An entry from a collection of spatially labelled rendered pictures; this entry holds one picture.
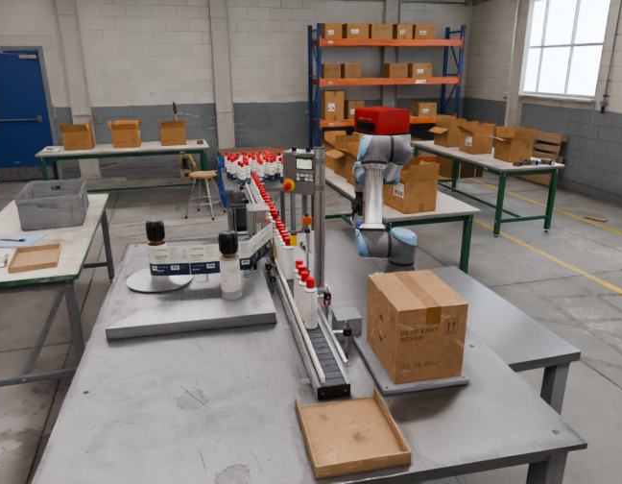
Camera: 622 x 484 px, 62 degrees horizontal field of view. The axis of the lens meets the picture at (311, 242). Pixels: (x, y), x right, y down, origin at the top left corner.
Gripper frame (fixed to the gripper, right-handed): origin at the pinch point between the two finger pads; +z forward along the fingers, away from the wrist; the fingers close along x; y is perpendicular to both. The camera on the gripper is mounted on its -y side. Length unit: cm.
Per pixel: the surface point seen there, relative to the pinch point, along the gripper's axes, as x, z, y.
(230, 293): 78, 9, -48
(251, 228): 60, -4, 4
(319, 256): 35, 0, -37
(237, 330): 79, 17, -67
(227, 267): 79, -3, -48
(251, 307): 72, 12, -58
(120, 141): 158, 14, 502
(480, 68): -500, -73, 665
